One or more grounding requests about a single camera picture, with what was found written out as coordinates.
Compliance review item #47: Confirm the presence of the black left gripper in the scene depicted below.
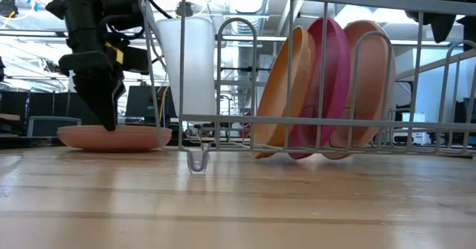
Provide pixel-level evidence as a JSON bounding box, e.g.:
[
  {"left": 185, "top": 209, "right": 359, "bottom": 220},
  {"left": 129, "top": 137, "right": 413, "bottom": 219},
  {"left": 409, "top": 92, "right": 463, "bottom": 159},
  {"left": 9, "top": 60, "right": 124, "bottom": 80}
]
[{"left": 58, "top": 0, "right": 126, "bottom": 132}]

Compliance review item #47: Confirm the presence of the salmon pink plate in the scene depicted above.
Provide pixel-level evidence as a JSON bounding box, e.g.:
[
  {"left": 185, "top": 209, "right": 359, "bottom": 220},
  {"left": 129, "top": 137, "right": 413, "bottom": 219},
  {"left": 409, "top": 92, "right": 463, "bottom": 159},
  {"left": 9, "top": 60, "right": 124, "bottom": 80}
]
[{"left": 322, "top": 19, "right": 396, "bottom": 161}]

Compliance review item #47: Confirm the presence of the magenta plate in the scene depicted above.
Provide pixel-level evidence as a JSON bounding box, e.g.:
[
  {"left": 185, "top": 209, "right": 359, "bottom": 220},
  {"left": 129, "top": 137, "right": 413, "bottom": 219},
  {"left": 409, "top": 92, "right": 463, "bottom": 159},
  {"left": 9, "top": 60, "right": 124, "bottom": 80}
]
[{"left": 288, "top": 16, "right": 353, "bottom": 160}]

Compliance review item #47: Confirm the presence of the orange plate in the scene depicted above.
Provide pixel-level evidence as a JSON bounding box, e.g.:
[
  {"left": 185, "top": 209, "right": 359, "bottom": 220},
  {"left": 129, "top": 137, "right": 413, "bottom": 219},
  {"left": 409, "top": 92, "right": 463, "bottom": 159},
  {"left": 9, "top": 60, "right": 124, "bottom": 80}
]
[{"left": 252, "top": 25, "right": 317, "bottom": 160}]

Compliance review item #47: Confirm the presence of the white wire dish rack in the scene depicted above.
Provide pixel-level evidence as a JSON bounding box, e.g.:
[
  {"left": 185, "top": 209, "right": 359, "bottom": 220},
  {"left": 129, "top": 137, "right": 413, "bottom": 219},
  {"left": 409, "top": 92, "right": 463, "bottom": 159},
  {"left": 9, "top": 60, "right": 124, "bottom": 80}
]
[{"left": 138, "top": 0, "right": 476, "bottom": 175}]

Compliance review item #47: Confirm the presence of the black monitor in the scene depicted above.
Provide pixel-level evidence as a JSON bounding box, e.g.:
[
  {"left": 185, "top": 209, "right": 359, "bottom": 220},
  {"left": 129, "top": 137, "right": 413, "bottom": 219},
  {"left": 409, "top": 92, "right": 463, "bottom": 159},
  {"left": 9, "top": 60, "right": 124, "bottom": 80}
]
[{"left": 124, "top": 84, "right": 179, "bottom": 126}]

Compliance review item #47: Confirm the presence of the grey box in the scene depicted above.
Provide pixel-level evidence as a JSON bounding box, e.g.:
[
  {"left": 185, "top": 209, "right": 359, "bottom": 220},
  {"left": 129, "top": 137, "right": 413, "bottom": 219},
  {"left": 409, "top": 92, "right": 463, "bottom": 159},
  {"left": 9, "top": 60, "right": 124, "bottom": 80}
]
[{"left": 27, "top": 115, "right": 83, "bottom": 138}]

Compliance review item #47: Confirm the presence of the white plastic cutlery basket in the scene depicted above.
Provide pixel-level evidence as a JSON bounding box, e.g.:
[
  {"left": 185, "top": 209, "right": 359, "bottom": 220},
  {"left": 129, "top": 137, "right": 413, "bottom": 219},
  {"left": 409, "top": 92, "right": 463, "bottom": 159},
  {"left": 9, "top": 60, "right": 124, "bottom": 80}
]
[{"left": 155, "top": 16, "right": 219, "bottom": 123}]

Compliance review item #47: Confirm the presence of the yellow cable tag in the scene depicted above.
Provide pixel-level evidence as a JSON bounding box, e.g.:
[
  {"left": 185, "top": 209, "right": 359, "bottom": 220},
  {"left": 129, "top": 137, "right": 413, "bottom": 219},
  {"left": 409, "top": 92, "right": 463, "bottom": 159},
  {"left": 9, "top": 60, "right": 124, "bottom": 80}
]
[{"left": 103, "top": 42, "right": 125, "bottom": 65}]

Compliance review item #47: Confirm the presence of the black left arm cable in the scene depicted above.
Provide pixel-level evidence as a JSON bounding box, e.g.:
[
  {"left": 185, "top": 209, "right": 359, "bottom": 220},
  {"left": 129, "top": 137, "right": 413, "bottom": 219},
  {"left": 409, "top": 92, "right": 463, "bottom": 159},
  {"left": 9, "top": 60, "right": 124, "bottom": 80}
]
[{"left": 98, "top": 0, "right": 176, "bottom": 42}]

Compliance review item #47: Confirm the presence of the black overhead camera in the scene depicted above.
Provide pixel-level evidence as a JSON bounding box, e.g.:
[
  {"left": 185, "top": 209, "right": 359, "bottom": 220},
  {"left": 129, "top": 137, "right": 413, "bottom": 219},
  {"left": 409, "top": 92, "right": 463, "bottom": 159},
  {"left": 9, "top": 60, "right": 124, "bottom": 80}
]
[{"left": 176, "top": 1, "right": 194, "bottom": 19}]

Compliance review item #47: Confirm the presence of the silver ribbed ceiling duct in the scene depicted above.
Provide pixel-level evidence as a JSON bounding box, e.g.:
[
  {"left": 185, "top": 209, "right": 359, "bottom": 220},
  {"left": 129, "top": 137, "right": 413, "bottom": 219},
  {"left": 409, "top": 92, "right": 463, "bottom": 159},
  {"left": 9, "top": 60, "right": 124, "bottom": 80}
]
[{"left": 230, "top": 0, "right": 268, "bottom": 40}]

